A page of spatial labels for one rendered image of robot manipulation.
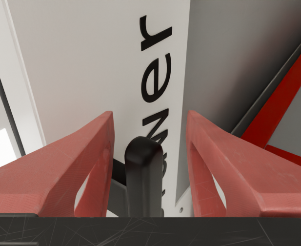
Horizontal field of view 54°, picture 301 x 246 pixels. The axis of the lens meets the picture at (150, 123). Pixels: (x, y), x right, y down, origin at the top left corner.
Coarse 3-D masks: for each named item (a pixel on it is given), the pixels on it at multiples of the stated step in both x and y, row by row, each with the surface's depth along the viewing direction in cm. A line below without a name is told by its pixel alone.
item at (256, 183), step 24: (192, 120) 11; (192, 144) 12; (216, 144) 8; (240, 144) 8; (192, 168) 12; (216, 168) 8; (240, 168) 7; (264, 168) 7; (288, 168) 7; (192, 192) 12; (216, 192) 11; (240, 192) 6; (264, 192) 5; (288, 192) 5; (216, 216) 10; (240, 216) 6; (264, 216) 5; (288, 216) 5
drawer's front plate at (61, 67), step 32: (0, 0) 8; (32, 0) 9; (64, 0) 10; (96, 0) 11; (128, 0) 12; (160, 0) 14; (0, 32) 9; (32, 32) 9; (64, 32) 10; (96, 32) 11; (128, 32) 13; (0, 64) 10; (32, 64) 10; (64, 64) 11; (96, 64) 12; (128, 64) 14; (160, 64) 16; (32, 96) 10; (64, 96) 11; (96, 96) 13; (128, 96) 15; (32, 128) 11; (64, 128) 12; (128, 128) 16; (160, 128) 19
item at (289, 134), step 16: (288, 80) 46; (272, 96) 42; (288, 96) 42; (272, 112) 39; (288, 112) 39; (256, 128) 36; (272, 128) 36; (288, 128) 37; (256, 144) 34; (272, 144) 34; (288, 144) 34; (288, 160) 32
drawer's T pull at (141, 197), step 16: (128, 144) 12; (144, 144) 11; (160, 144) 12; (128, 160) 11; (144, 160) 11; (160, 160) 12; (112, 176) 13; (128, 176) 12; (144, 176) 11; (160, 176) 12; (112, 192) 14; (128, 192) 13; (144, 192) 12; (160, 192) 13; (112, 208) 14; (128, 208) 13; (144, 208) 12; (160, 208) 14
